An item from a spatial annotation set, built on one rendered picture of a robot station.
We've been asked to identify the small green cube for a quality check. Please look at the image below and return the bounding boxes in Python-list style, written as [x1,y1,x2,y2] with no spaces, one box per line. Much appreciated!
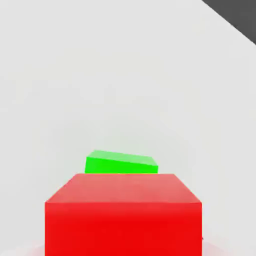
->
[84,149,159,175]

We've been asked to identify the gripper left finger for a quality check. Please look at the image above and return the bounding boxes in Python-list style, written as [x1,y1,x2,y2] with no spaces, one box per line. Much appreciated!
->
[7,244,46,256]

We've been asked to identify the small red cube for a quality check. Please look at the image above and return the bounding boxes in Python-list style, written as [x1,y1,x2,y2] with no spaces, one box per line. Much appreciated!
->
[44,173,203,256]

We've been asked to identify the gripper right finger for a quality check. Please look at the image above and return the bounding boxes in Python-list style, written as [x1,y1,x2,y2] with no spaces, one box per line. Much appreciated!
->
[201,237,243,256]

